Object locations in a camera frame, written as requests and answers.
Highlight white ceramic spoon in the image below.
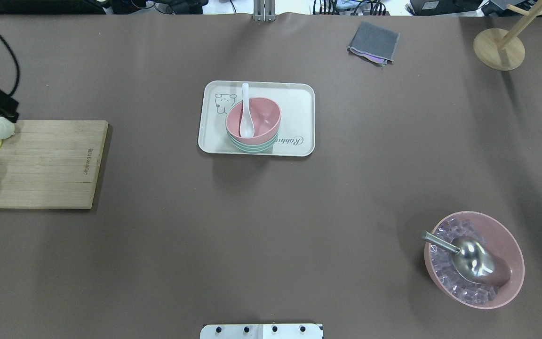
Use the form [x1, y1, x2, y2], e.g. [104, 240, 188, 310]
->
[239, 83, 255, 138]

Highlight small pink bowl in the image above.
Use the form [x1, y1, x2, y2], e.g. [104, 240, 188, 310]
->
[225, 97, 281, 145]

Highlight large pink ice bowl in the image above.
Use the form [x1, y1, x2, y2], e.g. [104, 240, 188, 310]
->
[424, 211, 525, 309]

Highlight white steamed bun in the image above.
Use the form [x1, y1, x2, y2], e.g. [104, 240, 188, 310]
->
[0, 117, 16, 140]

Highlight wooden cutting board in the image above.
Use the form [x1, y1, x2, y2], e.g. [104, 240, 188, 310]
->
[0, 120, 108, 210]

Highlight green stacked bowls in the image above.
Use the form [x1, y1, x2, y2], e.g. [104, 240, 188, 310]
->
[227, 132, 279, 154]

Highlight pale green rabbit tray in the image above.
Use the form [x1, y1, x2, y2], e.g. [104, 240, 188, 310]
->
[198, 80, 315, 157]

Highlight grey folded cloth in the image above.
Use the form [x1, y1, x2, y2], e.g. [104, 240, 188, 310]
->
[348, 22, 400, 67]

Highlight metal ice scoop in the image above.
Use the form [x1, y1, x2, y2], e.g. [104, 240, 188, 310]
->
[421, 232, 497, 285]

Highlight wooden mug tree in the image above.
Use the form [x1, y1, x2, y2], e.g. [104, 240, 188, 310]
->
[473, 0, 542, 71]

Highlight aluminium frame post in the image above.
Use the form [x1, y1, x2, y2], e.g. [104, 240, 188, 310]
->
[253, 0, 277, 22]

